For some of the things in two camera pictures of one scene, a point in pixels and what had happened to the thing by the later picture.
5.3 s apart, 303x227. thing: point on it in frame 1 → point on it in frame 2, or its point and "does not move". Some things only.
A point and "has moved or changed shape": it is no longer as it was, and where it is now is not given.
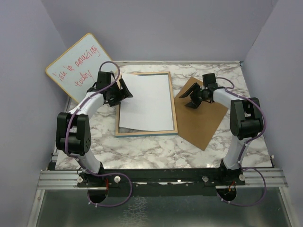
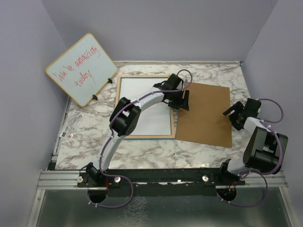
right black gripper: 195,87 → 239,107
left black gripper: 124,92 → 182,103
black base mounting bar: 160,182 does not move
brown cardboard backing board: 204,120 has moved or changed shape
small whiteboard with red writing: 76,70 does not move
